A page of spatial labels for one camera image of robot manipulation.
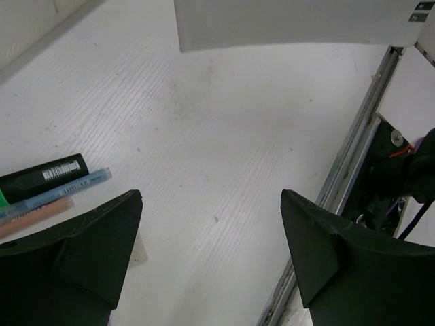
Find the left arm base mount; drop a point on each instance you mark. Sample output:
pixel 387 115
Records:
pixel 388 174

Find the green black highlighter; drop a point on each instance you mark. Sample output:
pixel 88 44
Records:
pixel 36 180

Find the blue pen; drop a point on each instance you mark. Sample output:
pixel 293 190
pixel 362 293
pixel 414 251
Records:
pixel 21 208

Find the silver staple box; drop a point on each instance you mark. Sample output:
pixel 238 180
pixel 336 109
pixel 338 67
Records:
pixel 139 254

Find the orange pen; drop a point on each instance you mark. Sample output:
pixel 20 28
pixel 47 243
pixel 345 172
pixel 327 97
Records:
pixel 35 216

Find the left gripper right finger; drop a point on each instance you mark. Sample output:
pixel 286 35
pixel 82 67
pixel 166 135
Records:
pixel 350 275

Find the aluminium table rail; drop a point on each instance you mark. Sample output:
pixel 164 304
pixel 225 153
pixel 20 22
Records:
pixel 345 169

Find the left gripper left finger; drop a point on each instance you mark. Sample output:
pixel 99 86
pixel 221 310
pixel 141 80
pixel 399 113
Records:
pixel 73 272

